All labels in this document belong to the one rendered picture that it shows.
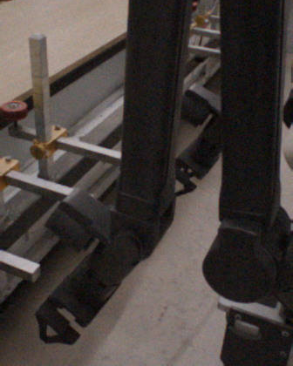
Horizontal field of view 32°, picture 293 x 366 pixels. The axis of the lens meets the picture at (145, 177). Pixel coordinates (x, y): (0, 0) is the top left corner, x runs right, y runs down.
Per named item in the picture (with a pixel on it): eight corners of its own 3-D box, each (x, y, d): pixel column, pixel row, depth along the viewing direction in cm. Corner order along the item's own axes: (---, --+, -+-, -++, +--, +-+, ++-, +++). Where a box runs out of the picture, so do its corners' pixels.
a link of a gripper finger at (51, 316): (16, 335, 72) (40, 304, 66) (44, 303, 78) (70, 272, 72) (52, 366, 72) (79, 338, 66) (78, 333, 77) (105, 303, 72)
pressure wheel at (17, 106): (5, 144, 160) (1, 111, 154) (3, 132, 166) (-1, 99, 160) (30, 141, 162) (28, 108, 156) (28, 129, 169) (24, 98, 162)
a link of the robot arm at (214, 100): (248, 109, 90) (260, 91, 97) (195, 71, 91) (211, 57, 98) (213, 154, 98) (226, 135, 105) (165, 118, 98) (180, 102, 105)
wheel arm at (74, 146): (134, 166, 153) (135, 154, 150) (130, 172, 150) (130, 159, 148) (15, 133, 166) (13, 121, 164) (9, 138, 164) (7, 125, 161)
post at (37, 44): (54, 179, 164) (46, 32, 137) (49, 185, 161) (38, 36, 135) (45, 177, 165) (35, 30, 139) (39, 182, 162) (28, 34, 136)
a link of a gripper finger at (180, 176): (150, 193, 106) (172, 162, 100) (164, 177, 111) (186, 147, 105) (176, 213, 105) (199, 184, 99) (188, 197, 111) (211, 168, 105)
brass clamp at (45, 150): (69, 143, 163) (68, 129, 160) (45, 162, 153) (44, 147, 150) (52, 138, 165) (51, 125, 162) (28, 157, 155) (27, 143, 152)
